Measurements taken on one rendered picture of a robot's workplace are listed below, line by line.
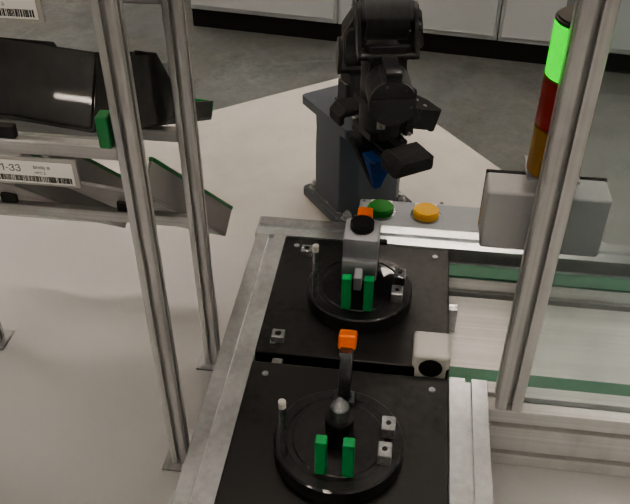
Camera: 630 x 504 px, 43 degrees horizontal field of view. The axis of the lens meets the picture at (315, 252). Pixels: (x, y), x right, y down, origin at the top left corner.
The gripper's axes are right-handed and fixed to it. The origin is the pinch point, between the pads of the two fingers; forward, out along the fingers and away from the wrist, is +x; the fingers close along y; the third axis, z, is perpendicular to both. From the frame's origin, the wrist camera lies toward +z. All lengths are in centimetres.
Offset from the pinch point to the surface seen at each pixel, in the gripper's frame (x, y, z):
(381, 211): 11.2, 3.7, 3.5
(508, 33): 95, 204, 195
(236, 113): 23, 63, 2
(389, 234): 12.6, -0.3, 2.7
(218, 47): 110, 283, 75
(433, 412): 11.1, -33.4, -11.0
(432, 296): 11.2, -16.3, -0.1
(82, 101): -24.8, -11.5, -39.6
